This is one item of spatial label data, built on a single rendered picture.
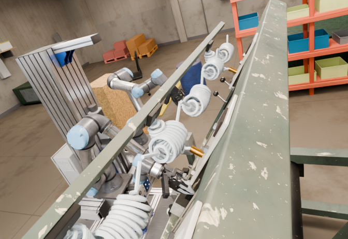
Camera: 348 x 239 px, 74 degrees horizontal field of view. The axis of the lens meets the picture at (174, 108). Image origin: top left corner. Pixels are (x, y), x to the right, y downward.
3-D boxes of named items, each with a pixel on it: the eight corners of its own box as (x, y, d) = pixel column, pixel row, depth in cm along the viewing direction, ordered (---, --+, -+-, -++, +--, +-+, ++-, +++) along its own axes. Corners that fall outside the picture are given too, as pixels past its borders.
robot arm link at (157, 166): (150, 169, 118) (147, 178, 123) (159, 173, 118) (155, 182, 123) (157, 159, 124) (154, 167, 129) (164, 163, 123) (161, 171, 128)
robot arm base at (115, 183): (99, 192, 164) (93, 182, 159) (110, 176, 176) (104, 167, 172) (116, 193, 158) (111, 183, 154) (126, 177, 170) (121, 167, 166)
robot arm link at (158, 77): (154, 70, 166) (159, 66, 159) (164, 82, 169) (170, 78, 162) (147, 76, 162) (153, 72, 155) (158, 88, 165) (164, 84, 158)
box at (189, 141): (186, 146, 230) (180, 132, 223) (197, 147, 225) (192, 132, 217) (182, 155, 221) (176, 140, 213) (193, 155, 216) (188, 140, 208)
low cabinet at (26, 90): (56, 85, 944) (47, 70, 914) (85, 80, 885) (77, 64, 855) (22, 106, 808) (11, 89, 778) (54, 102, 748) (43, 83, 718)
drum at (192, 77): (209, 89, 507) (202, 55, 471) (207, 101, 463) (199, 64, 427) (187, 93, 523) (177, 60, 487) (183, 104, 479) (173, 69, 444)
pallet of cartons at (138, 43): (160, 47, 1036) (155, 30, 1001) (149, 57, 930) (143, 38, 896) (142, 51, 1072) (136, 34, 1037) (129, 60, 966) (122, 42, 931)
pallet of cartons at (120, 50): (133, 53, 1089) (128, 38, 1058) (125, 59, 1013) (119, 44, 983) (112, 57, 1135) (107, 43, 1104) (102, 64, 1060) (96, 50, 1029)
